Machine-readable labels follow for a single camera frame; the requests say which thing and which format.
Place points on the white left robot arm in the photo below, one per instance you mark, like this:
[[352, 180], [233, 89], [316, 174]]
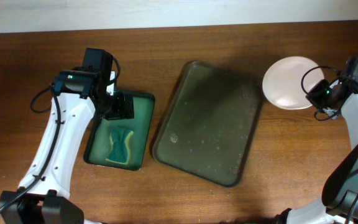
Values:
[[43, 195]]

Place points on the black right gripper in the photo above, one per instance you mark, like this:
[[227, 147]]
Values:
[[312, 94]]

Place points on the green and yellow sponge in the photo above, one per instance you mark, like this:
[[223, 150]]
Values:
[[120, 151]]

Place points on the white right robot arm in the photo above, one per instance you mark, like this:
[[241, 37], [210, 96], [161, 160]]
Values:
[[339, 200]]

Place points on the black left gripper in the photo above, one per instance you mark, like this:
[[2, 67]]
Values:
[[123, 111]]

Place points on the green tray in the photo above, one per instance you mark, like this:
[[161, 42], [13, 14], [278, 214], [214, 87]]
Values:
[[98, 146]]

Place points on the dark brown tray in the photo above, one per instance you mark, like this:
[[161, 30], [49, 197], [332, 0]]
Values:
[[210, 124]]

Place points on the white plate with blue stain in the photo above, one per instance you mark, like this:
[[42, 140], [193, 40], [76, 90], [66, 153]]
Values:
[[286, 81]]

